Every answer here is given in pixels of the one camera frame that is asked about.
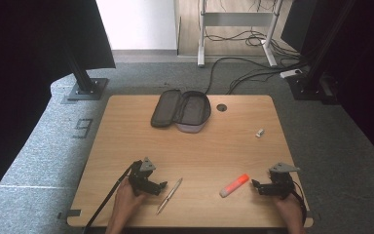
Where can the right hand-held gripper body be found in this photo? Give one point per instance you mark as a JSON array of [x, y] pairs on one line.
[[280, 183]]

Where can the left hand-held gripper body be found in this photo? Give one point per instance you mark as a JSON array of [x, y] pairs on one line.
[[138, 178]]

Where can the small white eraser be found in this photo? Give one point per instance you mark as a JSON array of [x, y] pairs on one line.
[[260, 133]]

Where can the dark grey pencil case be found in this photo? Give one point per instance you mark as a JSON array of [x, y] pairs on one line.
[[185, 110]]

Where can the person's left hand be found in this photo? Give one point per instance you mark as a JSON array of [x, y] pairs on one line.
[[126, 200]]

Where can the person's right hand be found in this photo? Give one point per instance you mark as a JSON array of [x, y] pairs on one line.
[[289, 209]]

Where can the silver pen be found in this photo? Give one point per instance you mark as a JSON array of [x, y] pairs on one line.
[[169, 196]]

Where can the orange highlighter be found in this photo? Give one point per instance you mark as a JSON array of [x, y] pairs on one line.
[[234, 185]]

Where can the white power strip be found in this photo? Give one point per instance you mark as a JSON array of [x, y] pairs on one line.
[[290, 73]]

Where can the black curtain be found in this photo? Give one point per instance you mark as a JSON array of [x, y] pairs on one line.
[[366, 81], [29, 65]]

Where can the black stand with base plate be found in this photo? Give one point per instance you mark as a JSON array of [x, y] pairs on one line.
[[87, 87], [315, 84]]

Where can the white desk frame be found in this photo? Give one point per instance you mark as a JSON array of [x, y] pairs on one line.
[[237, 19]]

